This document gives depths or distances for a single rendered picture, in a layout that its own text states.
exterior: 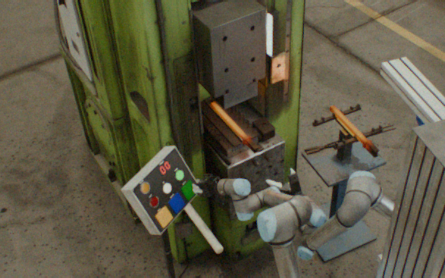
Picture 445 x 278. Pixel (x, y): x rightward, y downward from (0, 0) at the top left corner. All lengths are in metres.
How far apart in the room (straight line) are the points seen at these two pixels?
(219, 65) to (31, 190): 2.22
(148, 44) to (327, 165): 1.36
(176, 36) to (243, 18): 0.32
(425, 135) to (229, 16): 1.26
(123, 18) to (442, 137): 1.81
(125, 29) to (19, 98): 2.49
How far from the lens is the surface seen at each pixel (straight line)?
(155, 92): 2.93
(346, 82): 5.28
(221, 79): 2.90
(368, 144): 3.31
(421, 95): 1.97
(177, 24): 2.79
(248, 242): 3.85
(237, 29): 2.80
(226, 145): 3.25
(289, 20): 3.18
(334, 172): 3.53
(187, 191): 2.99
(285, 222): 2.37
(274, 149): 3.35
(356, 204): 2.63
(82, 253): 4.15
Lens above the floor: 3.25
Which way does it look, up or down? 43 degrees down
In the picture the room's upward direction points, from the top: 4 degrees counter-clockwise
